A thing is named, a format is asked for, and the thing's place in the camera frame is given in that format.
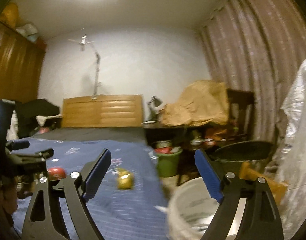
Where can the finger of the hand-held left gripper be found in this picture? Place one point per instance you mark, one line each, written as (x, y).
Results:
(19, 144)
(40, 153)

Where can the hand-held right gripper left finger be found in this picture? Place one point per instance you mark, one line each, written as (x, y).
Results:
(98, 176)

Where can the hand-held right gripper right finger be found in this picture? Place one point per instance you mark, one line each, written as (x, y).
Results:
(208, 178)

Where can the white plastic bucket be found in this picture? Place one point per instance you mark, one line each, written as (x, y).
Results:
(190, 205)

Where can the white jacket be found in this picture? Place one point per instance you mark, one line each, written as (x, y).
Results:
(13, 127)

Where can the red patterned cloth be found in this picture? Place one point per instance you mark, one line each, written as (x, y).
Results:
(44, 130)

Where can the red round container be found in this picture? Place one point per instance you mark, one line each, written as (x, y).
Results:
(56, 173)

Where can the black clothes pile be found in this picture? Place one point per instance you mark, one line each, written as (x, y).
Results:
(30, 115)

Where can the yellow crumpled wrapper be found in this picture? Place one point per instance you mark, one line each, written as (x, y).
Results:
(125, 180)

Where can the white grey garment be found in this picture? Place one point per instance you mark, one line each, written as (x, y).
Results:
(49, 118)

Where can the green plastic bucket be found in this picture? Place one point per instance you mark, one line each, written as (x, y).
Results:
(169, 165)

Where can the grey bed sheet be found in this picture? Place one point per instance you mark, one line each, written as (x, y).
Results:
(98, 133)

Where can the clutter under desk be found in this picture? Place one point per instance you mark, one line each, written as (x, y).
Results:
(213, 136)

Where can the blue star printed blanket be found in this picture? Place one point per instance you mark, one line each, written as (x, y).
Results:
(133, 212)

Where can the wooden stool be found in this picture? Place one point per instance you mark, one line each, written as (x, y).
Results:
(260, 175)

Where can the wooden wardrobe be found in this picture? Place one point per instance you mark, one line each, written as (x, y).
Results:
(14, 67)

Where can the dark wooden desk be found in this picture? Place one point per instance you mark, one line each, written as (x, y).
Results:
(165, 131)

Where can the wooden headboard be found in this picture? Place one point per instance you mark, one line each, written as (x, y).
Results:
(103, 111)

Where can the brown cloth cover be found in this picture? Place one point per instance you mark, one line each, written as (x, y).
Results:
(198, 105)

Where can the dark wooden chair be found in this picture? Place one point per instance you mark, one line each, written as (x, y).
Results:
(240, 110)

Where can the red storage box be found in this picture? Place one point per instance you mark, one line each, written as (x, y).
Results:
(40, 45)

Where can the black desk lamp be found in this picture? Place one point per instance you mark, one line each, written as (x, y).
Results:
(153, 105)

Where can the white plastic bags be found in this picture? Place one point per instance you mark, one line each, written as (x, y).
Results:
(26, 29)

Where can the clear crinkled plastic sheet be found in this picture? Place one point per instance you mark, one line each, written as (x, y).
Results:
(299, 130)

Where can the yellow plastic bag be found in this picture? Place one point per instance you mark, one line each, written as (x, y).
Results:
(9, 15)

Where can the beige striped curtain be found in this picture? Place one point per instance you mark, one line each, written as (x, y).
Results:
(255, 55)

